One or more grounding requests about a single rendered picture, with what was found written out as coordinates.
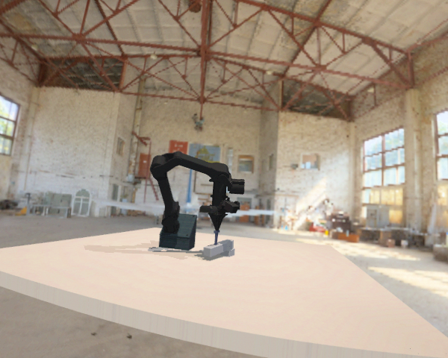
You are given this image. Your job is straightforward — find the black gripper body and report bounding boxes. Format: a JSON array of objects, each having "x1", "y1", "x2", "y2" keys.
[{"x1": 199, "y1": 192, "x2": 228, "y2": 214}]

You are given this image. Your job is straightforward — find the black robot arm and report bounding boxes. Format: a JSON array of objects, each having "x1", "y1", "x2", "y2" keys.
[{"x1": 150, "y1": 151, "x2": 245, "y2": 233}]

